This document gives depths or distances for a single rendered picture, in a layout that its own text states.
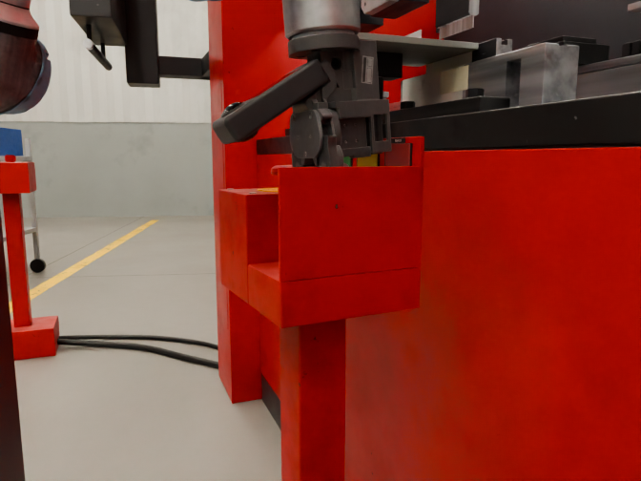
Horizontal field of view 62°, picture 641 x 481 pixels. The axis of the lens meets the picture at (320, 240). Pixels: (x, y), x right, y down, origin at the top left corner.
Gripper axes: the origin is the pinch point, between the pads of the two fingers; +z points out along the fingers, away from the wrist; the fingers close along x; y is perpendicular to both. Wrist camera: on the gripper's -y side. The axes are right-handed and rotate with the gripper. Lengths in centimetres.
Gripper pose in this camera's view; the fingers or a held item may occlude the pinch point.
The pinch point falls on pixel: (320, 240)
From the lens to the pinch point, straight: 55.9
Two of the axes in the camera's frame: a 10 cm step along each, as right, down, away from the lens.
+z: 0.8, 9.8, 1.9
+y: 8.9, -1.5, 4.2
